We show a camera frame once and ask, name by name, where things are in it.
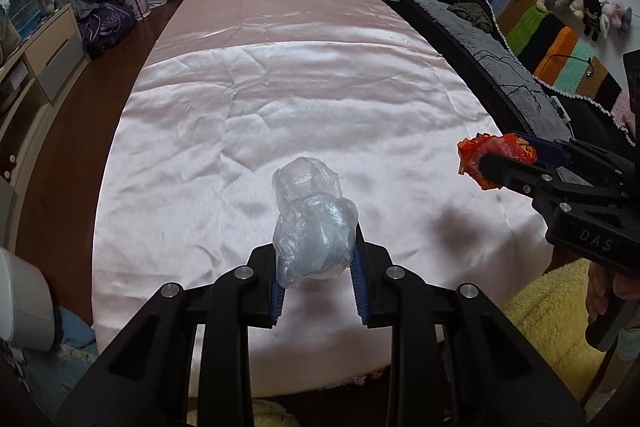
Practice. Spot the red gold wrapper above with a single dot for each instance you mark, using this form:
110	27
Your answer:
472	157

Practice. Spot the dark green cloth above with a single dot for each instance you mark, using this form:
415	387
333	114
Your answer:
470	14

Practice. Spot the pink satin tablecloth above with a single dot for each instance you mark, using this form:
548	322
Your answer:
280	82

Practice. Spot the white power strip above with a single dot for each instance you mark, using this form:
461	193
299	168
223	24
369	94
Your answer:
559	108

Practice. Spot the blue white storage basket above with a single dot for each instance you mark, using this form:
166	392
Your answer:
27	2

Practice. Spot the dark purple bag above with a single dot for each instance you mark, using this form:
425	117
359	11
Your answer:
107	27

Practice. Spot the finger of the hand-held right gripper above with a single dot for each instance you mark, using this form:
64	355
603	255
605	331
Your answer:
585	157
510	174

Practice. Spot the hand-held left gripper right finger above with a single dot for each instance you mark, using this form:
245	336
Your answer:
361	287

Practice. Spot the grey fur blanket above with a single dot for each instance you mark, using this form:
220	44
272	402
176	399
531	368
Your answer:
465	42

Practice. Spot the striped crochet blanket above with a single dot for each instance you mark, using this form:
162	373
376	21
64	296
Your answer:
530	27

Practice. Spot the yellow fluffy blanket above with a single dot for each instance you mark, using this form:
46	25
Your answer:
550	317

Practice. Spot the white plastic bin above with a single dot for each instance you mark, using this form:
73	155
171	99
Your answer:
22	302

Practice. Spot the person's right forearm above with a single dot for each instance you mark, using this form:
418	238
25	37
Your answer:
617	372

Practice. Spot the person's right hand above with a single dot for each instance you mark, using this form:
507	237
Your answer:
622	289

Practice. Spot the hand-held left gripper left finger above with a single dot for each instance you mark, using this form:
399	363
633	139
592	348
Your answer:
276	302

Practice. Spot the beige cabinet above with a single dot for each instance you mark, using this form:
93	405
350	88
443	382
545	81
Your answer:
55	57

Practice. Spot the blue patterned rug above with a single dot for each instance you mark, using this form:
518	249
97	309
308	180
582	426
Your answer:
65	357

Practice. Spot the clear plastic bag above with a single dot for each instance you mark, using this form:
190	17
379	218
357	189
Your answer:
310	227

